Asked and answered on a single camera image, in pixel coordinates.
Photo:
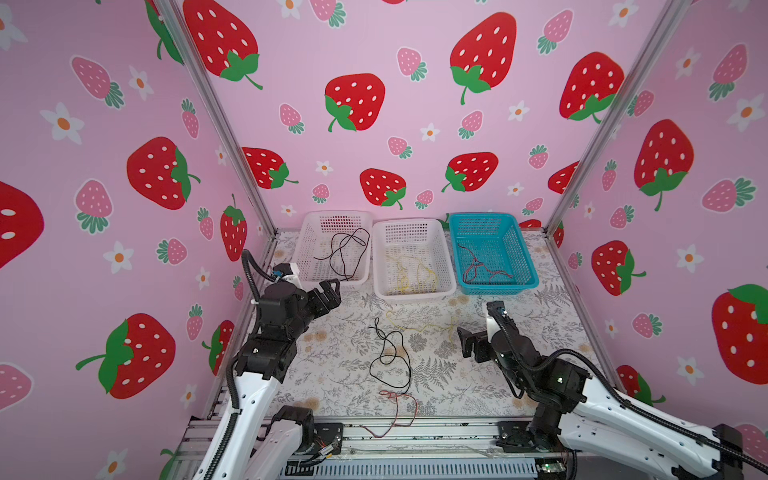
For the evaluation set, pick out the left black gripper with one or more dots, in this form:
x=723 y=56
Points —
x=331 y=300

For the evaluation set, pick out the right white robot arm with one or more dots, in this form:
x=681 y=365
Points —
x=579 y=410

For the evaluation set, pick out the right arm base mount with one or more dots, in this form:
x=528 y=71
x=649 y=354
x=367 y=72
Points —
x=529 y=437

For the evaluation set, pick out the left white plastic basket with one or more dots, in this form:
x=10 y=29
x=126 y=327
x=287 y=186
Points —
x=334 y=245

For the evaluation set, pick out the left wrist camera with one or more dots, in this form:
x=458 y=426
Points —
x=288 y=272

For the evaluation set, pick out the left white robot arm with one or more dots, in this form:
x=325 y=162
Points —
x=256 y=372

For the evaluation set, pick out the white plastic basket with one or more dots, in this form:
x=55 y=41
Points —
x=411 y=261
x=334 y=245

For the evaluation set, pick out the middle white plastic basket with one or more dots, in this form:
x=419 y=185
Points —
x=411 y=261

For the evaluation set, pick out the aluminium front rail frame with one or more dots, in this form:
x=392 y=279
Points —
x=443 y=448

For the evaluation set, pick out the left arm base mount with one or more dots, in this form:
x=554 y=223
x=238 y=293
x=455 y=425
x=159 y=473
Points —
x=319 y=436

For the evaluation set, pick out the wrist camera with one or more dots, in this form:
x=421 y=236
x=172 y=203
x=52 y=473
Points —
x=288 y=272
x=496 y=313

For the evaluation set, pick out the teal plastic basket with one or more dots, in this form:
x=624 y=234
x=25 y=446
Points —
x=490 y=255

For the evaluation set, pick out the aluminium corner post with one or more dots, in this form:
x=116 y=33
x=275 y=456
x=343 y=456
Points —
x=183 y=40
x=660 y=34

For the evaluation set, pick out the right aluminium corner post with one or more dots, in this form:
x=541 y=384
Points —
x=660 y=34

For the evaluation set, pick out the left aluminium corner post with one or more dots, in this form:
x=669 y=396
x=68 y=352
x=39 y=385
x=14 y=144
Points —
x=183 y=40

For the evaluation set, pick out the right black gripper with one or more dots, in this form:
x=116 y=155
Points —
x=480 y=340

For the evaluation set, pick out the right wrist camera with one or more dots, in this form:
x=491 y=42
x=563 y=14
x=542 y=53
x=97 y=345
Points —
x=496 y=313

